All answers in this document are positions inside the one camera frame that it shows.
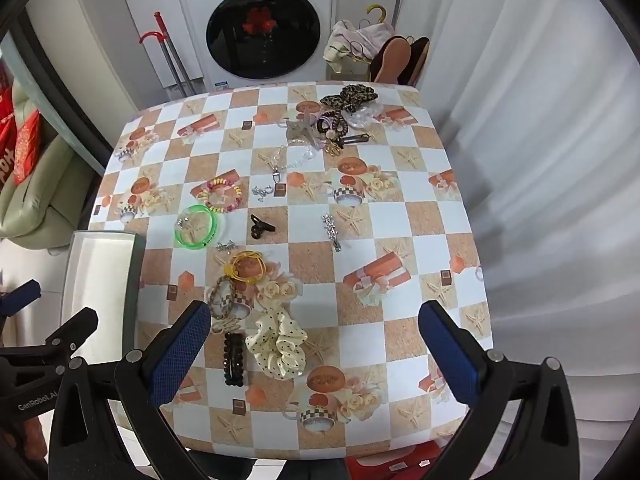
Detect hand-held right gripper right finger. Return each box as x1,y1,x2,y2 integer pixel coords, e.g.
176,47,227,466
417,300,583,480

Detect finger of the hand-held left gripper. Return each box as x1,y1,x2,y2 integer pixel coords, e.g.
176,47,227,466
0,280,42,318
30,307,99,367

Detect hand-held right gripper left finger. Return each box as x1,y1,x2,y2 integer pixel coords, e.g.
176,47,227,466
47,300,213,480

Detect white jewelry tray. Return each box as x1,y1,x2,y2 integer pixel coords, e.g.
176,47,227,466
64,230,147,366

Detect brown braided bracelet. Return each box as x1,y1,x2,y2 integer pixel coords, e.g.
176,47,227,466
207,275,236,318

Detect cream polka dot scrunchie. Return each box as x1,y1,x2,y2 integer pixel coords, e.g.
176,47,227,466
247,305,307,378

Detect neon green bangle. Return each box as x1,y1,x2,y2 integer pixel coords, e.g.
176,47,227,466
173,205,222,251

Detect silver rhinestone hair clip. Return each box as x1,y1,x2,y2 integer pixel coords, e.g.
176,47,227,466
321,213,343,252

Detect pink yellow beaded bracelet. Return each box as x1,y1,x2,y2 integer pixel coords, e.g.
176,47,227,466
196,176,244,213

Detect black beaded hair clip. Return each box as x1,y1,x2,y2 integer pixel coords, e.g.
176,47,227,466
222,331,247,387

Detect beige sofa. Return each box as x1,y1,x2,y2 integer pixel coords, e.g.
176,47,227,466
0,80,96,251

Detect red box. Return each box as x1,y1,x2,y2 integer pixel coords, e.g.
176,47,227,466
345,442,446,480

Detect red cushion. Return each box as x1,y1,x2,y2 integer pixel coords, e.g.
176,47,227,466
12,107,46,186

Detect black claw clip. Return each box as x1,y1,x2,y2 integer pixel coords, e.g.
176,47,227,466
250,214,277,241

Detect red printed bag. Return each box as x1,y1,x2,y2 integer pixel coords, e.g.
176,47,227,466
0,60,16,186

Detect grey star hair claw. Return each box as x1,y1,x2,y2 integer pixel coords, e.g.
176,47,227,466
285,115,321,148

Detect leopard print scrunchie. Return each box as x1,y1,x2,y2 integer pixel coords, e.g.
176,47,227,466
320,85,381,113

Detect dark brown slipper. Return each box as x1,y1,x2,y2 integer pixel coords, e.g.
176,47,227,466
405,36,431,86

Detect tan sole slipper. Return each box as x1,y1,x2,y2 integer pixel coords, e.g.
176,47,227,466
374,36,412,84

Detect pile of pale clothes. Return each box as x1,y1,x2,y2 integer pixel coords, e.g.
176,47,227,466
324,20,396,73

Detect white washing machine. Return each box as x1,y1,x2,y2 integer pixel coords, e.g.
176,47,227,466
172,0,341,92

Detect red garment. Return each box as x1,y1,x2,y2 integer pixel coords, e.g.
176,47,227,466
242,7,276,36

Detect yellow hair ties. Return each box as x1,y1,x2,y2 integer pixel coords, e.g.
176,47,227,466
227,251,268,281

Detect clear plastic hair tie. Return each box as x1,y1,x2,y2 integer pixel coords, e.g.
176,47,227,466
345,105,383,128

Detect black dotted hair tie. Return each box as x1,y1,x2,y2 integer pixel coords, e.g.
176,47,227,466
316,112,351,141

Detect mop with red handle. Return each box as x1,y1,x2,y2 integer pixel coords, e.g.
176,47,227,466
139,10,198,98

